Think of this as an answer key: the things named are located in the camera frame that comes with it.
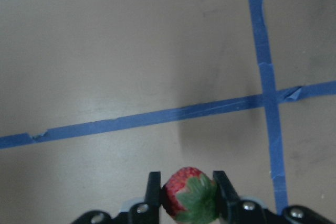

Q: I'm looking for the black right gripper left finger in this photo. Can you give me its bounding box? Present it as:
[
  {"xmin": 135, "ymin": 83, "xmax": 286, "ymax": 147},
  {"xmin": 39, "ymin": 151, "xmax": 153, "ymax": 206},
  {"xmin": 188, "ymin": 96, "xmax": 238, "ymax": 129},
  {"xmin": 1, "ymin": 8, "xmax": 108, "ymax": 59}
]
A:
[{"xmin": 73, "ymin": 172, "xmax": 161, "ymax": 223}]

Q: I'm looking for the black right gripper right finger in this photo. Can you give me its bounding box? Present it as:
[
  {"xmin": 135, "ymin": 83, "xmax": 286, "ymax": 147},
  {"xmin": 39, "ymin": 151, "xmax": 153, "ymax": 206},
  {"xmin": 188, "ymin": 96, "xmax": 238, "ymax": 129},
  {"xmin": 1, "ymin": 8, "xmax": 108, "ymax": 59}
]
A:
[{"xmin": 213, "ymin": 170, "xmax": 333, "ymax": 224}]

